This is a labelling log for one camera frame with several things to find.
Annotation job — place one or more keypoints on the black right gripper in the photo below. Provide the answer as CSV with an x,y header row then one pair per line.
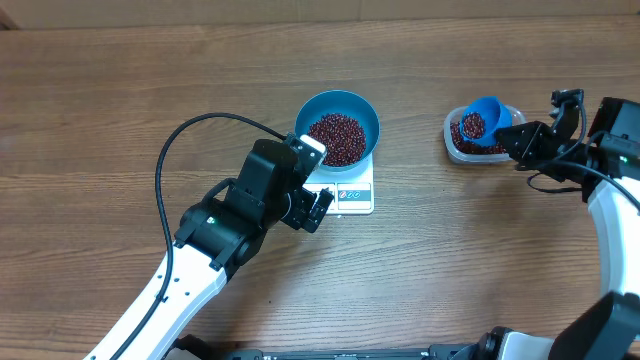
x,y
529,135

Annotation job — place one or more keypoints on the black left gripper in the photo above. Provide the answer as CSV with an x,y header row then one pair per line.
x,y
297,213

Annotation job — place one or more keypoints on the blue plastic measuring scoop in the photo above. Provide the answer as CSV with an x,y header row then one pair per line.
x,y
495,115

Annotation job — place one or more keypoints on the red adzuki beans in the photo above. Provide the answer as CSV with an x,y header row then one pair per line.
x,y
345,138

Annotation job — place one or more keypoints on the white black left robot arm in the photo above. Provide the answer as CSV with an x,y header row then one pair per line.
x,y
216,237

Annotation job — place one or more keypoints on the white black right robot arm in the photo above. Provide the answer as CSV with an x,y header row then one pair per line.
x,y
601,161

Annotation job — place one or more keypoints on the white digital kitchen scale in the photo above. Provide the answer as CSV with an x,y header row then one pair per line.
x,y
351,186

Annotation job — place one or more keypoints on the teal metal bowl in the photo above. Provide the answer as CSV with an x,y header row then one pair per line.
x,y
342,102

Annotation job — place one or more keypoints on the clear plastic container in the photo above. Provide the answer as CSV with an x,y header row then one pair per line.
x,y
462,158

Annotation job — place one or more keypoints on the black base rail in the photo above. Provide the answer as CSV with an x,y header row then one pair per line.
x,y
193,348

